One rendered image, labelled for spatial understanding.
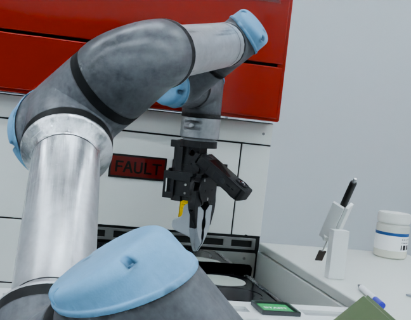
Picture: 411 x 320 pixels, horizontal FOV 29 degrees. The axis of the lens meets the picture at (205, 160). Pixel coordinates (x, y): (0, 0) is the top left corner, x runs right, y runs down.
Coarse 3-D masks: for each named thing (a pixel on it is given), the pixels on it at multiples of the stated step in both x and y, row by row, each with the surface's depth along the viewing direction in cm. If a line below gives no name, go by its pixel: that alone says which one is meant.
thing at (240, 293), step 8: (248, 280) 161; (224, 288) 151; (232, 288) 152; (240, 288) 153; (248, 288) 153; (256, 288) 154; (232, 296) 145; (240, 296) 146; (248, 296) 147; (256, 296) 147; (264, 296) 148
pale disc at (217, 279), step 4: (212, 276) 161; (216, 276) 161; (220, 276) 162; (224, 276) 162; (228, 276) 163; (212, 280) 157; (216, 280) 157; (220, 280) 158; (224, 280) 158; (228, 280) 159; (232, 280) 159; (236, 280) 160; (240, 280) 160; (216, 284) 153; (220, 284) 154; (224, 284) 154; (228, 284) 154; (232, 284) 155; (236, 284) 155; (240, 284) 156
